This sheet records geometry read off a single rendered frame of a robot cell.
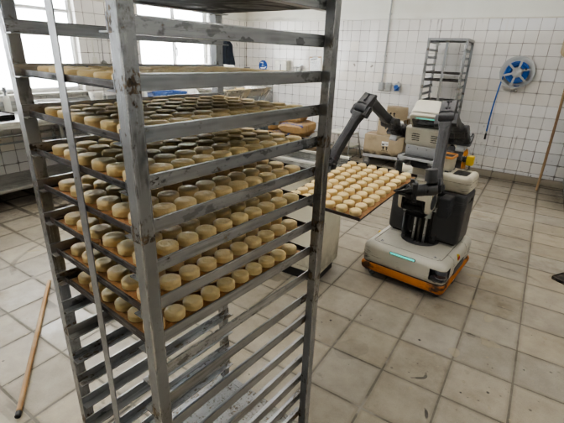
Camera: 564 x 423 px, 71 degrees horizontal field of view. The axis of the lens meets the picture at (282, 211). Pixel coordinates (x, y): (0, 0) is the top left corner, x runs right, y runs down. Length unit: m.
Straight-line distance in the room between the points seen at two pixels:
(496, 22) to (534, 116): 1.33
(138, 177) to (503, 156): 5.98
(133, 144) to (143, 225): 0.15
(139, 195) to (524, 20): 5.94
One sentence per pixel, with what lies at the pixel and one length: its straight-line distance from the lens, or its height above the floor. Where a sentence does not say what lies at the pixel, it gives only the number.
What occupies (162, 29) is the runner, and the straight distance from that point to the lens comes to 0.78.
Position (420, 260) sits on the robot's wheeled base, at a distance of 2.91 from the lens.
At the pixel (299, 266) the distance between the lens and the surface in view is 2.92.
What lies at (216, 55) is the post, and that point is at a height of 1.54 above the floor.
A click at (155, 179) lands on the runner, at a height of 1.32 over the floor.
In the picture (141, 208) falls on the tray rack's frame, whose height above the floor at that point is 1.29.
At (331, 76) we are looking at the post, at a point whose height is 1.50.
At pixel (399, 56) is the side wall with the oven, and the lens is 6.61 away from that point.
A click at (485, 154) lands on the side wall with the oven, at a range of 6.44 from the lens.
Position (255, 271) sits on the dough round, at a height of 0.97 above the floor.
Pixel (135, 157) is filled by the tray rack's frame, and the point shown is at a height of 1.38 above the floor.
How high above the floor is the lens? 1.55
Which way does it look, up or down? 22 degrees down
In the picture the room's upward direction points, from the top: 2 degrees clockwise
